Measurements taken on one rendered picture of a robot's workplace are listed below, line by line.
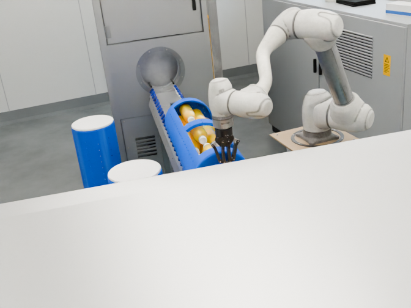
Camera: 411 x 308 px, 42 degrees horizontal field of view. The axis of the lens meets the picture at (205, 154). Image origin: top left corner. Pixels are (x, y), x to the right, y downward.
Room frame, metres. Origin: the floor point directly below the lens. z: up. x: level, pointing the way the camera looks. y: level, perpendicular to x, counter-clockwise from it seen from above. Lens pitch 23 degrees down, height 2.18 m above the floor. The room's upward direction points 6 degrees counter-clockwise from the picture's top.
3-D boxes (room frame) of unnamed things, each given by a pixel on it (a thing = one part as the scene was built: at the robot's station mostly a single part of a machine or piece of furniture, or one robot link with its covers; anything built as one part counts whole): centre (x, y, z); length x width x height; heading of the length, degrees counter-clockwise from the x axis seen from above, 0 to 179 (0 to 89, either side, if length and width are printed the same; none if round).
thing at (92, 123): (3.37, 0.72, 1.03); 0.28 x 0.28 x 0.01
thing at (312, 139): (2.78, -0.63, 1.04); 0.22 x 0.18 x 0.06; 17
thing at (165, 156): (4.14, 0.34, 0.31); 0.06 x 0.06 x 0.63; 10
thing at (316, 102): (2.75, -0.64, 1.18); 0.18 x 0.16 x 0.22; 46
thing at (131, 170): (2.52, 0.38, 1.03); 0.28 x 0.28 x 0.01
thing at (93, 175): (3.37, 0.72, 0.59); 0.28 x 0.28 x 0.88
